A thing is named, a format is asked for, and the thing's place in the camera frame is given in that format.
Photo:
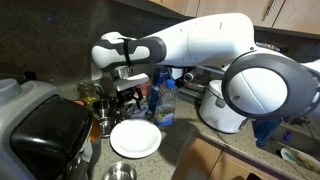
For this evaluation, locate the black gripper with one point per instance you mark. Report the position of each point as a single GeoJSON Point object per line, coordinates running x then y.
{"type": "Point", "coordinates": [130, 93]}

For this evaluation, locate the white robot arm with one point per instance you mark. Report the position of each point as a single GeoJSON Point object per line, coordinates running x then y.
{"type": "Point", "coordinates": [206, 43]}

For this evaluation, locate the white round plate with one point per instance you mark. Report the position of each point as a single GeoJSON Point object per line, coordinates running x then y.
{"type": "Point", "coordinates": [136, 138]}

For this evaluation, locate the dirty plate in sink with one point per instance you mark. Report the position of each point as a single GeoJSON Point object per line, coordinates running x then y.
{"type": "Point", "coordinates": [300, 160]}

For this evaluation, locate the red plastic bag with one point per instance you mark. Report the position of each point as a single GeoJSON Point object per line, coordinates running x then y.
{"type": "Point", "coordinates": [146, 88]}

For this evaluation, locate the tall steel cup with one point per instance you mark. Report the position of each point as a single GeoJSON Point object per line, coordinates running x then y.
{"type": "Point", "coordinates": [102, 108]}

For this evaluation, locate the small steel cup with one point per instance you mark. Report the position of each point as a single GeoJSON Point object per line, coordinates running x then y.
{"type": "Point", "coordinates": [106, 127]}

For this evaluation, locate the blue water bottle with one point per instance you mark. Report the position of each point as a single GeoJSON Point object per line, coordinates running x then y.
{"type": "Point", "coordinates": [156, 86]}

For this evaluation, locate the clear bottle blue cap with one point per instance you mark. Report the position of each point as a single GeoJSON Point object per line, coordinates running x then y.
{"type": "Point", "coordinates": [165, 106]}

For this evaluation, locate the dark pot orange interior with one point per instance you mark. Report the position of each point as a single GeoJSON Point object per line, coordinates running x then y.
{"type": "Point", "coordinates": [96, 133]}

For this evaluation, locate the white black kitchen appliance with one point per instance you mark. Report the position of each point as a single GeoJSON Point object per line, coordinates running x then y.
{"type": "Point", "coordinates": [176, 73]}

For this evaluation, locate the steel bowl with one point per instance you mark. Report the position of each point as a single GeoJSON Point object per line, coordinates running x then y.
{"type": "Point", "coordinates": [120, 171]}

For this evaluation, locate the white rice cooker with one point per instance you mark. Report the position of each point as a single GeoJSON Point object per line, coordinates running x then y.
{"type": "Point", "coordinates": [213, 113]}

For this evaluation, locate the wooden lower cabinets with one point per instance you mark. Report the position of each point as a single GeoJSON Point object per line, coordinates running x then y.
{"type": "Point", "coordinates": [206, 160]}

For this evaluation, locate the blue spray bottle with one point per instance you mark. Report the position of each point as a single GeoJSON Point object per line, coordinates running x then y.
{"type": "Point", "coordinates": [265, 131]}

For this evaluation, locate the small blue cap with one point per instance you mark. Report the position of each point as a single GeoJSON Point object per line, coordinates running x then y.
{"type": "Point", "coordinates": [287, 135]}

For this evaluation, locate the white wall outlet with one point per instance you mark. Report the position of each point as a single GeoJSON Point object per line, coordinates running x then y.
{"type": "Point", "coordinates": [95, 75]}

